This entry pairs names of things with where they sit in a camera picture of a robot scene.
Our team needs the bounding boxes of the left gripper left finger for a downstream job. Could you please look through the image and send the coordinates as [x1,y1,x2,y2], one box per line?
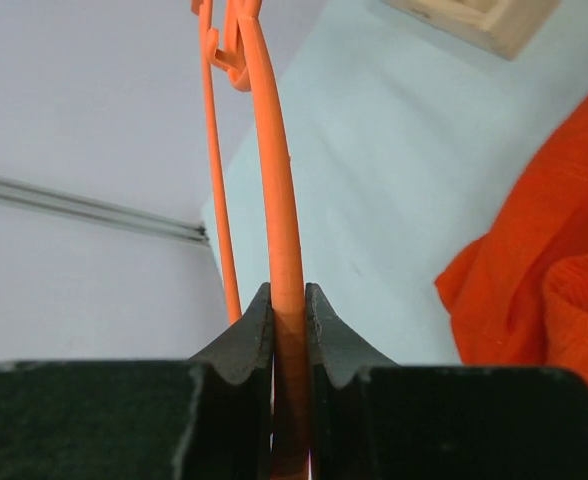
[0,285,273,479]

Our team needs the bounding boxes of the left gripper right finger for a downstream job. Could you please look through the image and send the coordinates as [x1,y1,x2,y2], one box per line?
[305,283,588,479]

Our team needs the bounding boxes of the orange shorts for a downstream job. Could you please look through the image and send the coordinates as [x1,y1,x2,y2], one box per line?
[435,95,588,383]

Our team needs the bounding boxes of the orange plastic hanger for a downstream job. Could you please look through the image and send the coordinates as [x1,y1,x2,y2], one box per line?
[191,1,311,479]

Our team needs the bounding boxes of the wooden clothes rack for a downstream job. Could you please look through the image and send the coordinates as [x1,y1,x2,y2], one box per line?
[386,0,560,61]

